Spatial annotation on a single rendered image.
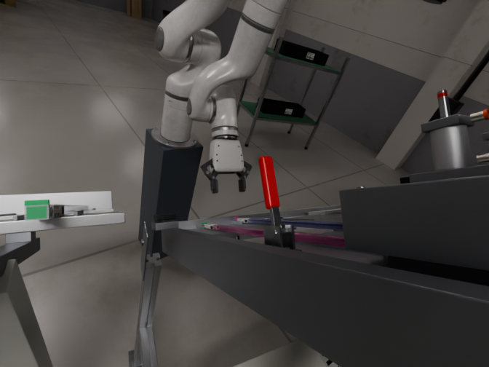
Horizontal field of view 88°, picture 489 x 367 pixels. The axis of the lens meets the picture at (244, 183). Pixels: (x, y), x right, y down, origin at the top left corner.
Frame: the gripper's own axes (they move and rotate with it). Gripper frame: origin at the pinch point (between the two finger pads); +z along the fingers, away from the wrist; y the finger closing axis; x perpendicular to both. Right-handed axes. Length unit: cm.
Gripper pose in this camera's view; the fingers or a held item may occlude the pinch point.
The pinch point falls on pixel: (228, 189)
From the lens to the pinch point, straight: 78.1
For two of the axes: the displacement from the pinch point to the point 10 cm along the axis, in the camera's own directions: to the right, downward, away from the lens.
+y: -8.7, 0.3, -4.8
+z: 0.8, 9.9, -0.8
